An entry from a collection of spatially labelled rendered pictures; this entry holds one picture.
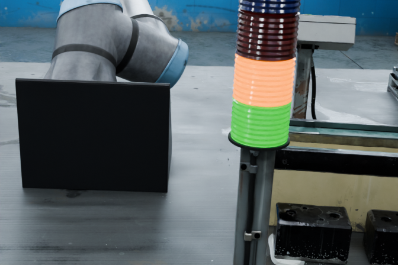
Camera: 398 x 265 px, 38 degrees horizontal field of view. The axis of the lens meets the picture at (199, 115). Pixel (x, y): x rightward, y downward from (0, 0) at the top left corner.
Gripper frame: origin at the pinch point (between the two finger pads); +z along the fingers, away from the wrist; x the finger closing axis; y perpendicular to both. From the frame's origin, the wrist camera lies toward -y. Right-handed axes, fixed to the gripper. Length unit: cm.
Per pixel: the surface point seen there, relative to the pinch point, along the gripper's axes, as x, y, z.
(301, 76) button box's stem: 1.0, 16.5, 18.9
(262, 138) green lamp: -52, 7, 33
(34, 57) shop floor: 380, -170, -41
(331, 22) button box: -3.6, 20.9, 9.3
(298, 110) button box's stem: 3.8, 16.6, 25.3
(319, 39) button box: -3.5, 19.0, 12.6
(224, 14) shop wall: 516, -12, -121
